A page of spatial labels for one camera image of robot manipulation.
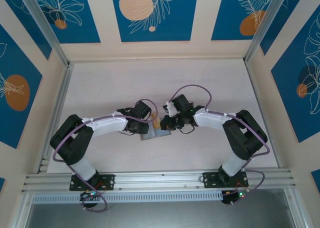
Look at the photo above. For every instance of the silver grey card holder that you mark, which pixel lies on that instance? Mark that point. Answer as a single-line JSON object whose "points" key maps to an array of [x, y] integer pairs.
{"points": [[150, 137]]}

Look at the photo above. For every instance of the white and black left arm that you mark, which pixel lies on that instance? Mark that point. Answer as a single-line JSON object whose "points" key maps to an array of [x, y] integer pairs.
{"points": [[72, 138]]}

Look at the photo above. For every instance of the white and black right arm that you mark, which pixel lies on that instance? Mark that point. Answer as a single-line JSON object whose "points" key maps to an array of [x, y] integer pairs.
{"points": [[245, 135]]}

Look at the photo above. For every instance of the circuit board with LED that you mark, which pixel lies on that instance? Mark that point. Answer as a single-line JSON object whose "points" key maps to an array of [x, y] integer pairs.
{"points": [[87, 196], [230, 198]]}

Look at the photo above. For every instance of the blue panel with peach circle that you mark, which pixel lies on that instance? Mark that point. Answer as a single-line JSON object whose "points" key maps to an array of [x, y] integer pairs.
{"points": [[162, 26]]}

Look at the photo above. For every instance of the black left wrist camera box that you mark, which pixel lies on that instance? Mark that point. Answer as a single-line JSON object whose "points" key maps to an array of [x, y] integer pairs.
{"points": [[142, 109]]}

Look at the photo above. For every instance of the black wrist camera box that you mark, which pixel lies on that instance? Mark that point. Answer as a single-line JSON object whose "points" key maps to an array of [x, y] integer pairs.
{"points": [[142, 109], [182, 102]]}

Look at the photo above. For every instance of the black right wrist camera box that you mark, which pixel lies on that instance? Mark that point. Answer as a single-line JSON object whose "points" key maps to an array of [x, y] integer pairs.
{"points": [[182, 102]]}

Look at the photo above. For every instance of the long aluminium frame rail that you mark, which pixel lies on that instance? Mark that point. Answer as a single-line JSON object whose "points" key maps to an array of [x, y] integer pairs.
{"points": [[160, 180]]}

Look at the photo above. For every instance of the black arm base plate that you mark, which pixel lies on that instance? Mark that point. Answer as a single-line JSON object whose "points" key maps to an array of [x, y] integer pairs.
{"points": [[208, 179], [108, 181]]}

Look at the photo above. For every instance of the aluminium side rail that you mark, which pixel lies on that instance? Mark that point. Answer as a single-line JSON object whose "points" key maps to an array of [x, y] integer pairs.
{"points": [[62, 95]]}

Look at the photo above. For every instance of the blue floral wall panel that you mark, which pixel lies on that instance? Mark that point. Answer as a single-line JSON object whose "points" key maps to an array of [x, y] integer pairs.
{"points": [[295, 100], [27, 21], [82, 26], [292, 21], [225, 26], [15, 63]]}

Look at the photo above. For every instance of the aluminium frame post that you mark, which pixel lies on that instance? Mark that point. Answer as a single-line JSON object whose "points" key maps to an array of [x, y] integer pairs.
{"points": [[269, 26], [45, 26]]}

